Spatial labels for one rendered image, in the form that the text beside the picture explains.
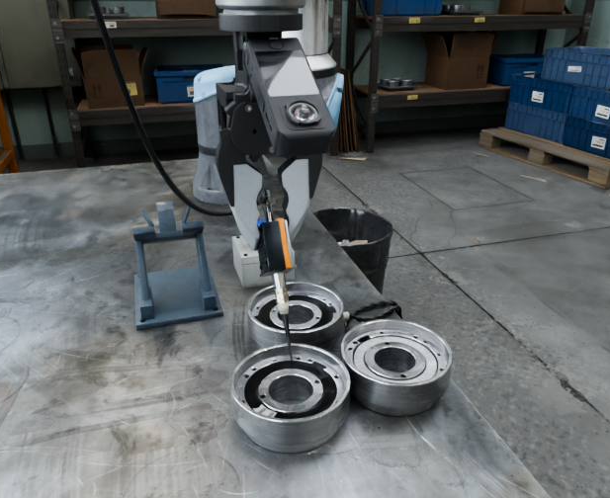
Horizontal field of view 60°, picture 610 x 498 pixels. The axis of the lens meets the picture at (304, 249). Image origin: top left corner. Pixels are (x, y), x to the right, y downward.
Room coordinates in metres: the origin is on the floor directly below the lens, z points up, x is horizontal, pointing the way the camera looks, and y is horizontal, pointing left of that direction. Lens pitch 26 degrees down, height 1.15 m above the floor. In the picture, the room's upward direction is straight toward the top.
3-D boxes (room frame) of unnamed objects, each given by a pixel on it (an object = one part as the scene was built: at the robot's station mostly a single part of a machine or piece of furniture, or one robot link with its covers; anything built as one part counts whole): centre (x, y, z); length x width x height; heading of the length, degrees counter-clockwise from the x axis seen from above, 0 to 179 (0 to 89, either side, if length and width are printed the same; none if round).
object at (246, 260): (0.65, 0.06, 0.82); 0.08 x 0.07 x 0.05; 17
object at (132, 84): (3.86, 1.33, 0.64); 0.49 x 0.40 x 0.37; 112
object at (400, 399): (0.41, -0.09, 0.82); 0.10 x 0.10 x 0.04
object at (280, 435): (0.37, 0.01, 0.82); 0.10 x 0.10 x 0.04
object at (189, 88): (4.03, 0.82, 0.56); 0.52 x 0.38 x 0.22; 104
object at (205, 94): (0.98, 0.13, 0.97); 0.13 x 0.12 x 0.14; 86
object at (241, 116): (0.50, 0.04, 1.07); 0.09 x 0.08 x 0.12; 17
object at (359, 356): (0.41, -0.09, 0.82); 0.08 x 0.08 x 0.02
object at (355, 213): (1.69, -0.14, 0.21); 0.34 x 0.34 x 0.43
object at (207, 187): (0.98, 0.14, 0.85); 0.15 x 0.15 x 0.10
